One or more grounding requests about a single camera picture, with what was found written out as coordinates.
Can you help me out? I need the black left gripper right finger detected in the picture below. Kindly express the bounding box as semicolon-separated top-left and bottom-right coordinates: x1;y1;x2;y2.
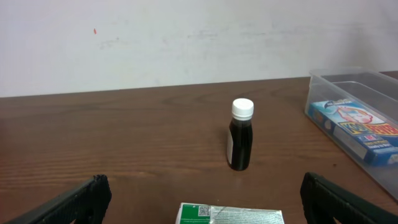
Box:
300;172;397;224

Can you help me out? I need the blue Kool Fever box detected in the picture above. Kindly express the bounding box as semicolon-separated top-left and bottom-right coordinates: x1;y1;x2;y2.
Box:
307;99;397;166

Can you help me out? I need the clear plastic container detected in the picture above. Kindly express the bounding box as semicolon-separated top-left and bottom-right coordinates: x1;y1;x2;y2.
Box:
305;67;397;198

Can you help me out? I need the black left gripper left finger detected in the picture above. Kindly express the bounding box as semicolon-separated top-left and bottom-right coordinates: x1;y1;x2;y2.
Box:
9;174;112;224

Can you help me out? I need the dark bottle white cap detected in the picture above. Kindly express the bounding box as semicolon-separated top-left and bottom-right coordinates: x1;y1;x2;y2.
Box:
226;98;254;171

